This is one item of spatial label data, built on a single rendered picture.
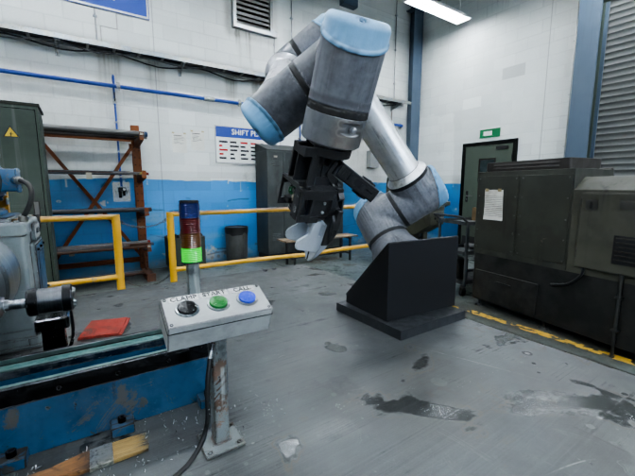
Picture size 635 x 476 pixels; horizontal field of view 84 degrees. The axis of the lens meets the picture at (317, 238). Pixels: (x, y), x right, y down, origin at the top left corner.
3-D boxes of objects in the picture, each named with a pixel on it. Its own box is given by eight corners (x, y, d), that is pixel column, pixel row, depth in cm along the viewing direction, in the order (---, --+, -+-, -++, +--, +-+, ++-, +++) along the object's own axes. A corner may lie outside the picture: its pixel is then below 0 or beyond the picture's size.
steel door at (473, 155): (510, 254, 664) (520, 125, 630) (507, 254, 659) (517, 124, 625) (458, 246, 753) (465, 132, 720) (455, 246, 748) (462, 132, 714)
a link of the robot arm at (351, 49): (387, 24, 51) (403, 20, 42) (363, 113, 56) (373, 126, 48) (323, 7, 49) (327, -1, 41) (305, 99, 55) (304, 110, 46)
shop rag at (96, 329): (91, 322, 120) (91, 319, 120) (130, 318, 124) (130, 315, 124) (77, 340, 106) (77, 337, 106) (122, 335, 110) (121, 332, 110)
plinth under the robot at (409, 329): (401, 340, 106) (401, 331, 105) (336, 310, 132) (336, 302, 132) (464, 318, 124) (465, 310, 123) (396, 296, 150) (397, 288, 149)
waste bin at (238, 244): (243, 258, 624) (242, 224, 615) (252, 262, 592) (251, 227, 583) (222, 261, 602) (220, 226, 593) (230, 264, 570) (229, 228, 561)
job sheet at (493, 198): (502, 220, 342) (504, 188, 337) (501, 220, 341) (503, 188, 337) (483, 218, 362) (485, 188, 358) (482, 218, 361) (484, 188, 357)
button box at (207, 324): (166, 353, 54) (167, 328, 51) (158, 322, 59) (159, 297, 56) (269, 329, 63) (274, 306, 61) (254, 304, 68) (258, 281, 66)
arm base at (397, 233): (397, 276, 137) (386, 254, 142) (434, 246, 126) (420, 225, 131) (365, 274, 124) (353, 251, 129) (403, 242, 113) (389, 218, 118)
